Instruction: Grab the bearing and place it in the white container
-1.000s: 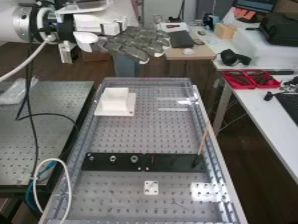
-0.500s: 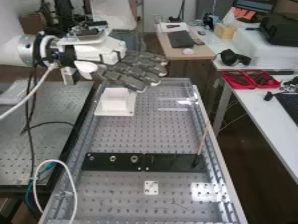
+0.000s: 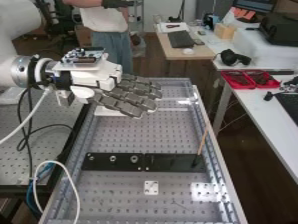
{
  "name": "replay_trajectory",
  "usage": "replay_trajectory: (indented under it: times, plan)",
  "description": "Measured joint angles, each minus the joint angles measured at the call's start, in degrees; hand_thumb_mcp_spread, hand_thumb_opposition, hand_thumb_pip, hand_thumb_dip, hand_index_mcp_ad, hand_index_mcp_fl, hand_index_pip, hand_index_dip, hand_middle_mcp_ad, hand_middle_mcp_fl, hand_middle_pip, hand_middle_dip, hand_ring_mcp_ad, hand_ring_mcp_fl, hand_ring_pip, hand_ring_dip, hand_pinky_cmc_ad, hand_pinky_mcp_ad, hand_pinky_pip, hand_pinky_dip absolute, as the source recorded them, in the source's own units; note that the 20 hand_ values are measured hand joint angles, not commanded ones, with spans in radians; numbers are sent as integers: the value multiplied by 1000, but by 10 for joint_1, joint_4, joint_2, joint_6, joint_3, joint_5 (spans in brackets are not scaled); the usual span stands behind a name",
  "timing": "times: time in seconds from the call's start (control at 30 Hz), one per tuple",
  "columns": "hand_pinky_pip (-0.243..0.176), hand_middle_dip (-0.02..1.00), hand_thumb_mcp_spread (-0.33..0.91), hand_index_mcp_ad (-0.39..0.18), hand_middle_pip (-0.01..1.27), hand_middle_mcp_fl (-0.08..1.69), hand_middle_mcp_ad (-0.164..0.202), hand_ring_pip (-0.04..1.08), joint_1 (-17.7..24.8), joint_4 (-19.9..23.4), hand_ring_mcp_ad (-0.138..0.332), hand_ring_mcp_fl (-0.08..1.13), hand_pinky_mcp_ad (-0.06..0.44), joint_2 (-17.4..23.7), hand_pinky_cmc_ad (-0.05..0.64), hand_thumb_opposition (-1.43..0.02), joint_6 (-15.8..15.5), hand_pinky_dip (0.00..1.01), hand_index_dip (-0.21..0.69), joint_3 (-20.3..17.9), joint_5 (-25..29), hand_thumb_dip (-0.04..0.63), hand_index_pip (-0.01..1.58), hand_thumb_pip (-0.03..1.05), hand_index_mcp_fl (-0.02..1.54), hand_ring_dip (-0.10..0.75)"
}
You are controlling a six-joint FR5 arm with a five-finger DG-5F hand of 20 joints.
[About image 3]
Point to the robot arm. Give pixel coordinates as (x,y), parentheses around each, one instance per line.
(15,18)

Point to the red tray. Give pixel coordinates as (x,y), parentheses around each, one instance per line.
(237,80)
(265,79)

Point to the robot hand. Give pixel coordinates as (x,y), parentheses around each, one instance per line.
(95,75)

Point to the cardboard box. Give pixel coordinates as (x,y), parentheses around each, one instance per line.
(224,31)

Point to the black keyboard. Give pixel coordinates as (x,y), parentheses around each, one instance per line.
(290,106)
(181,39)

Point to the small metal bearing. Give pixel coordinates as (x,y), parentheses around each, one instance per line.
(112,158)
(133,159)

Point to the thin stick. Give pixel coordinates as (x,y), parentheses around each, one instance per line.
(202,143)

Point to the white desk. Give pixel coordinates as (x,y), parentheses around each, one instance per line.
(261,116)
(270,56)

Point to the person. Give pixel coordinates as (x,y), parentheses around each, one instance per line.
(108,36)

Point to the small black stand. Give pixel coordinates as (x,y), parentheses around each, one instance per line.
(269,96)

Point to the wooden desk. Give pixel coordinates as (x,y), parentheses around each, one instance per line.
(177,53)

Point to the clear box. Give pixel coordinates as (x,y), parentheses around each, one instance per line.
(147,203)

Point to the black headphones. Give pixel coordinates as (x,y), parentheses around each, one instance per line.
(233,57)

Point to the white mouse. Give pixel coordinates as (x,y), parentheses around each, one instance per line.
(188,51)

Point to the small white square plate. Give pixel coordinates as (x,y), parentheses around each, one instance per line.
(151,187)

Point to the black plate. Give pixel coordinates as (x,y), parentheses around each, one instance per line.
(173,163)

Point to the black case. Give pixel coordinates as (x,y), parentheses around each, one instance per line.
(281,30)

